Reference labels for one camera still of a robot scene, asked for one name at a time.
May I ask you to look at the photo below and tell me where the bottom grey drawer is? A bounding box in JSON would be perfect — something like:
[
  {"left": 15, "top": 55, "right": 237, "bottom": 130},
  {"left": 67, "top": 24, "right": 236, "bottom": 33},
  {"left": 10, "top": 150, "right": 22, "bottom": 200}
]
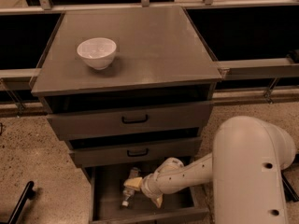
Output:
[{"left": 89, "top": 159, "right": 208, "bottom": 224}]

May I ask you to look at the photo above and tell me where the black right base leg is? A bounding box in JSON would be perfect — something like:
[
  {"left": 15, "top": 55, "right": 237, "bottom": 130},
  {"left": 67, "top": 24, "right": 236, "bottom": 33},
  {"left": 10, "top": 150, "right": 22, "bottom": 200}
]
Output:
[{"left": 281, "top": 154, "right": 299, "bottom": 203}]

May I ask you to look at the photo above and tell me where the black left base leg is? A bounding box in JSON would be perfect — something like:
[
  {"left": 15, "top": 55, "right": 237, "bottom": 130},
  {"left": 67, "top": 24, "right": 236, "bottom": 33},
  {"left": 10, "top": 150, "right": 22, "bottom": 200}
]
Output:
[{"left": 6, "top": 181, "right": 36, "bottom": 224}]

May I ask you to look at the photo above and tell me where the black base leg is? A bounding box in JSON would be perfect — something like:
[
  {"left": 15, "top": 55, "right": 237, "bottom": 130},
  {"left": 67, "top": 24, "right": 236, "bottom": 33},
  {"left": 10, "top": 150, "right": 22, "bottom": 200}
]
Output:
[
  {"left": 6, "top": 181, "right": 36, "bottom": 224},
  {"left": 281, "top": 154, "right": 299, "bottom": 203}
]

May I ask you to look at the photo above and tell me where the top grey drawer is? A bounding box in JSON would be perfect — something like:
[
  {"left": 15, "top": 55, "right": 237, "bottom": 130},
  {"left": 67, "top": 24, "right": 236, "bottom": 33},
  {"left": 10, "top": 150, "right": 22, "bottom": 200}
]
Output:
[{"left": 47, "top": 102, "right": 213, "bottom": 140}]

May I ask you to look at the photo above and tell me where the middle grey drawer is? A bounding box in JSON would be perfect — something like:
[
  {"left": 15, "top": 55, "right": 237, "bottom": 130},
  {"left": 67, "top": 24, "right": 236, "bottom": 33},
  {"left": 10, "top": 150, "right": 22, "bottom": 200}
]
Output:
[{"left": 70, "top": 137, "right": 202, "bottom": 168}]

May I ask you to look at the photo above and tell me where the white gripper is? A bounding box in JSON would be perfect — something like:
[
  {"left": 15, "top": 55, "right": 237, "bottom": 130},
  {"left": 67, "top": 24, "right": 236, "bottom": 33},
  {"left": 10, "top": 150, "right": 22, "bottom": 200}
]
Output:
[{"left": 124, "top": 174, "right": 163, "bottom": 208}]

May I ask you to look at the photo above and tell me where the blue plastic bottle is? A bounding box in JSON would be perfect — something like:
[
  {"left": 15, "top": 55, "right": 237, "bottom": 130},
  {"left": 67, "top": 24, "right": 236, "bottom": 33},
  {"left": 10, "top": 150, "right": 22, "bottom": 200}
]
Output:
[{"left": 121, "top": 167, "right": 141, "bottom": 207}]

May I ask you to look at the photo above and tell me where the black drawer handle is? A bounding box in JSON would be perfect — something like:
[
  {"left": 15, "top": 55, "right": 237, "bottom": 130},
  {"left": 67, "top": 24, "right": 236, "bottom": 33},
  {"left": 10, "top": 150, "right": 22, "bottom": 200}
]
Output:
[
  {"left": 121, "top": 114, "right": 149, "bottom": 124},
  {"left": 127, "top": 148, "right": 149, "bottom": 158}
]

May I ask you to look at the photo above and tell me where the white ceramic bowl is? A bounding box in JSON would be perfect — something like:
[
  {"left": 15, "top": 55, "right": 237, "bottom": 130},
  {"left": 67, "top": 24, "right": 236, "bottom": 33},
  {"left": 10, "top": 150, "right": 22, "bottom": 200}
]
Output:
[{"left": 77, "top": 37, "right": 117, "bottom": 70}]

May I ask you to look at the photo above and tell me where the grey drawer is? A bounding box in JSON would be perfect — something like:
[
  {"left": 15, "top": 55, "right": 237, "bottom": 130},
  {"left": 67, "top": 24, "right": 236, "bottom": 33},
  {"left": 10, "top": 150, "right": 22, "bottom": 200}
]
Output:
[
  {"left": 47, "top": 102, "right": 213, "bottom": 140},
  {"left": 89, "top": 159, "right": 208, "bottom": 224},
  {"left": 70, "top": 137, "right": 202, "bottom": 168}
]

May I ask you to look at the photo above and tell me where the grey drawer cabinet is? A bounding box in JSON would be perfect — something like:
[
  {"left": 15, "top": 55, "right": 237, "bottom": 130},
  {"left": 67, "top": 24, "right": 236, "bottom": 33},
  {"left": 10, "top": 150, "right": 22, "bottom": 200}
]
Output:
[{"left": 31, "top": 6, "right": 222, "bottom": 224}]

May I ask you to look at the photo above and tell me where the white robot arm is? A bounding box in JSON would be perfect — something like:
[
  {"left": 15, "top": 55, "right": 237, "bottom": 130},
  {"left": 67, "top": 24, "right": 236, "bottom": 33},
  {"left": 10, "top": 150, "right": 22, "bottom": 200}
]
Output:
[{"left": 124, "top": 116, "right": 296, "bottom": 224}]

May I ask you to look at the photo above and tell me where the black middle drawer handle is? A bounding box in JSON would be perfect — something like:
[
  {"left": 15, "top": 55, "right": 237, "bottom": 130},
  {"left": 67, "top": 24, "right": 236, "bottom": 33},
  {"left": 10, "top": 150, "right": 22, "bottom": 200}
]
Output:
[{"left": 127, "top": 148, "right": 149, "bottom": 158}]

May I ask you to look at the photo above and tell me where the black top drawer handle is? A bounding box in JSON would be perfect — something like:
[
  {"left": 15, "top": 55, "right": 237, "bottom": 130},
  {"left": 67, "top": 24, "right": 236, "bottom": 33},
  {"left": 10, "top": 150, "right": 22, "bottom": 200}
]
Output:
[{"left": 121, "top": 114, "right": 149, "bottom": 124}]

